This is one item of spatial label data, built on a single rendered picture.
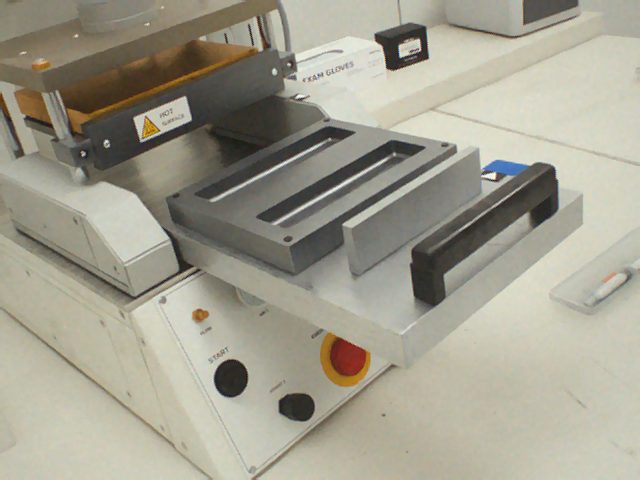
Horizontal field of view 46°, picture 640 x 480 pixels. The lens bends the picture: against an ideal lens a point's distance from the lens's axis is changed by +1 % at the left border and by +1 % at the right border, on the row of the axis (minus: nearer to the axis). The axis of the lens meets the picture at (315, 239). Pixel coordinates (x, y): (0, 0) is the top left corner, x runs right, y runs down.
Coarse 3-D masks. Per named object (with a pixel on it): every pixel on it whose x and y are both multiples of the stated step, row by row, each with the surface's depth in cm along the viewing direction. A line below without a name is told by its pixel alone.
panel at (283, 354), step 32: (192, 288) 67; (224, 288) 69; (192, 320) 67; (224, 320) 68; (256, 320) 70; (288, 320) 72; (192, 352) 66; (224, 352) 68; (256, 352) 70; (288, 352) 72; (320, 352) 74; (256, 384) 69; (288, 384) 71; (320, 384) 73; (352, 384) 75; (224, 416) 67; (256, 416) 69; (320, 416) 73; (256, 448) 68
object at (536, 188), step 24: (528, 168) 55; (552, 168) 55; (504, 192) 53; (528, 192) 53; (552, 192) 56; (480, 216) 51; (504, 216) 52; (432, 240) 49; (456, 240) 49; (480, 240) 51; (432, 264) 48; (456, 264) 50; (432, 288) 49
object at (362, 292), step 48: (432, 192) 57; (480, 192) 62; (576, 192) 59; (192, 240) 63; (384, 240) 55; (528, 240) 55; (240, 288) 61; (288, 288) 55; (336, 288) 53; (384, 288) 52; (480, 288) 52; (384, 336) 49; (432, 336) 50
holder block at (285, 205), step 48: (288, 144) 72; (336, 144) 70; (384, 144) 68; (432, 144) 66; (192, 192) 66; (240, 192) 68; (288, 192) 62; (336, 192) 64; (384, 192) 60; (240, 240) 59; (288, 240) 55; (336, 240) 58
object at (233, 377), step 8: (224, 368) 67; (232, 368) 67; (240, 368) 68; (224, 376) 67; (232, 376) 67; (240, 376) 67; (224, 384) 67; (232, 384) 67; (240, 384) 67; (232, 392) 67
